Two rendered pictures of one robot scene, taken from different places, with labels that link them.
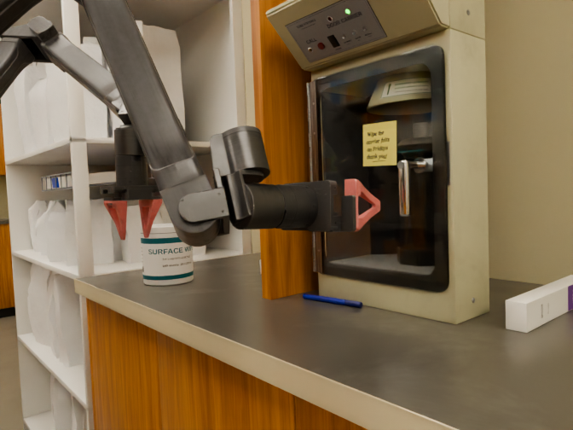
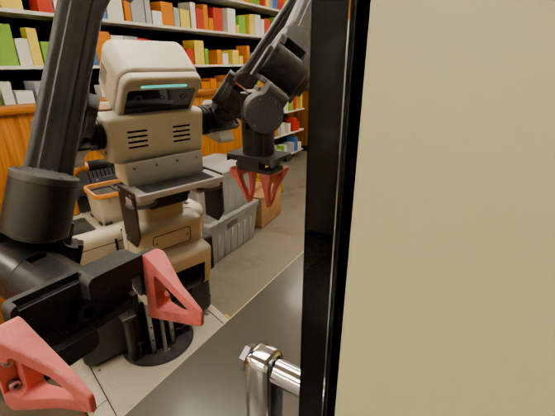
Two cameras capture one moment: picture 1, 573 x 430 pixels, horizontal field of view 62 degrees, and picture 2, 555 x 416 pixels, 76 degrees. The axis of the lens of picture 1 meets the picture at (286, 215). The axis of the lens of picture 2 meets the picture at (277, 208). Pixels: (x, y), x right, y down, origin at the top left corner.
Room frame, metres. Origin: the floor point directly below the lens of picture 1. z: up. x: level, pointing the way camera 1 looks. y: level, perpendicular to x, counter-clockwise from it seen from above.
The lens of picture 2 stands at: (0.73, -0.32, 1.34)
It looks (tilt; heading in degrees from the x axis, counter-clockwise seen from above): 22 degrees down; 71
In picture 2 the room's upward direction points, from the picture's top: straight up
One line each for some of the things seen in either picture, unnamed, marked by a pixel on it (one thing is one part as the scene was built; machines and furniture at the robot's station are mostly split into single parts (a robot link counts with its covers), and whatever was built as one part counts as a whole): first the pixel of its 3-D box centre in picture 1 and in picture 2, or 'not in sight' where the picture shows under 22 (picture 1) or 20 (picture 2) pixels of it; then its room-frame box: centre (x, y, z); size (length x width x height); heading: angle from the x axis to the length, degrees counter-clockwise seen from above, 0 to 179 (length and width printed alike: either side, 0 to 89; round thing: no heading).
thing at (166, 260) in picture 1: (167, 252); not in sight; (1.24, 0.32, 1.02); 0.13 x 0.13 x 0.15
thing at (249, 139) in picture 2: (131, 176); (258, 142); (0.90, 0.29, 1.20); 0.10 x 0.07 x 0.07; 129
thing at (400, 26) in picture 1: (348, 18); not in sight; (0.84, -0.12, 1.46); 0.32 x 0.12 x 0.10; 40
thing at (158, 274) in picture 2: not in sight; (151, 305); (0.70, -0.04, 1.14); 0.09 x 0.07 x 0.07; 129
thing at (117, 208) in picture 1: (129, 214); (255, 179); (0.89, 0.29, 1.13); 0.07 x 0.07 x 0.09; 39
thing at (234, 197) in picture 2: not in sight; (214, 186); (1.08, 2.18, 0.49); 0.60 x 0.42 x 0.33; 40
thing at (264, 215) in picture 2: not in sight; (257, 203); (1.53, 2.61, 0.14); 0.41 x 0.32 x 0.28; 46
